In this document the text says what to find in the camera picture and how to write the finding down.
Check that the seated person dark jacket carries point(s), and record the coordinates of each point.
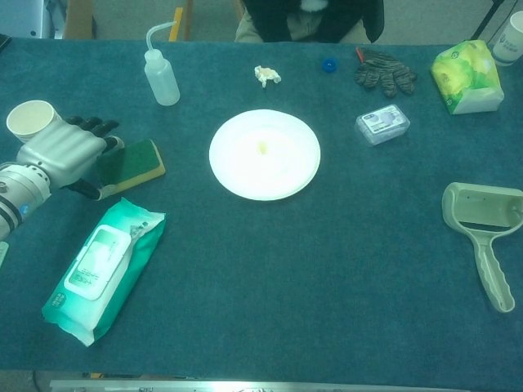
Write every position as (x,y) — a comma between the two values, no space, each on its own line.
(310,24)

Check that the orange red pen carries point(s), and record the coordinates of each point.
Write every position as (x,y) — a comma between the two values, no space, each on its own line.
(358,53)

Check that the green yellow sponge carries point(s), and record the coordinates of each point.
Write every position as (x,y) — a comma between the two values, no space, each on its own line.
(135,163)

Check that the blue bottle cap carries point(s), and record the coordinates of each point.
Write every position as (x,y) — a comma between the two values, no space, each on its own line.
(330,65)

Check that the crumpled white tissue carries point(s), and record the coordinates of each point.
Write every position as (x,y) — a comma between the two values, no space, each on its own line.
(265,74)

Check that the grey striped knit glove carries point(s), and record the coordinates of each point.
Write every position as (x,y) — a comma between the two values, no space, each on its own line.
(384,71)

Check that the teal table cloth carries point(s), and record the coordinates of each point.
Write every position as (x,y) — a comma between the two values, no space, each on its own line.
(286,265)

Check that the silver metal machine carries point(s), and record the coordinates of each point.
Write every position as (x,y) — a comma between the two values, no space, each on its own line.
(41,16)

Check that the black flat device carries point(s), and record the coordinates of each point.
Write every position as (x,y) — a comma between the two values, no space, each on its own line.
(3,42)

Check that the aluminium table rail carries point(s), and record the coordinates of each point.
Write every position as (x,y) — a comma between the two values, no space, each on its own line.
(245,387)

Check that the pale green lint roller holder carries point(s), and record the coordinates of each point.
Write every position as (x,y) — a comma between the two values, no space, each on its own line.
(470,204)

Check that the white paper cup stack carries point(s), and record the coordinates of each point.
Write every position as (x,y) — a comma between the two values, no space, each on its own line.
(28,118)

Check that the clear purple floss box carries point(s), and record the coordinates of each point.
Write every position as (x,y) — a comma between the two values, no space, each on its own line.
(382,124)

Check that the green wet wipes pack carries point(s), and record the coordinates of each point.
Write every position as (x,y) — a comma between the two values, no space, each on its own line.
(102,265)

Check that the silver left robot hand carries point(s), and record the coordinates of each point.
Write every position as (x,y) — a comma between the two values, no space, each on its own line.
(61,151)

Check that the single white paper cup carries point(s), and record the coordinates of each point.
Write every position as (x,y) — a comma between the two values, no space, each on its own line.
(508,41)

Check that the wooden chair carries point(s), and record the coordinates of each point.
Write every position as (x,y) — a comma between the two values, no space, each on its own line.
(188,20)

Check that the yellow green tissue pack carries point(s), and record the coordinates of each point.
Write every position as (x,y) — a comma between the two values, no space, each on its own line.
(466,73)

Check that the white round plate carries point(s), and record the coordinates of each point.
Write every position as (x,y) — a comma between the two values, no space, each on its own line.
(265,171)

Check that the clear squeeze wash bottle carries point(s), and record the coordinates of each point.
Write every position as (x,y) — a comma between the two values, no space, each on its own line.
(163,81)

